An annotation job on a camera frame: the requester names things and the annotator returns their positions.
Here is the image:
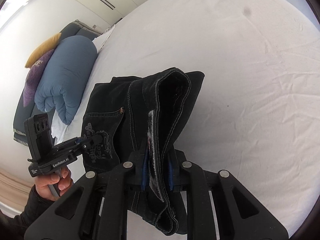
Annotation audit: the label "yellow cushion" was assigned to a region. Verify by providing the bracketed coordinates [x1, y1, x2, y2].
[25, 33, 62, 68]

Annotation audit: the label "person's left hand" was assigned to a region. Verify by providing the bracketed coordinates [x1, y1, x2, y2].
[35, 166, 74, 201]

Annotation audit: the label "black jeans pants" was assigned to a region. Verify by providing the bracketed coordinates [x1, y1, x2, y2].
[81, 68, 204, 236]

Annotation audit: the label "blue rolled duvet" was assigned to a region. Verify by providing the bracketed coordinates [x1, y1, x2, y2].
[34, 35, 97, 125]

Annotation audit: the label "black sleeve left forearm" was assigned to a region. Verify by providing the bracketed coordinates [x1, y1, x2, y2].
[1, 184, 56, 239]

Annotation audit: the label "purple cushion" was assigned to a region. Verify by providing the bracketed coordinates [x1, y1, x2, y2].
[23, 49, 54, 107]

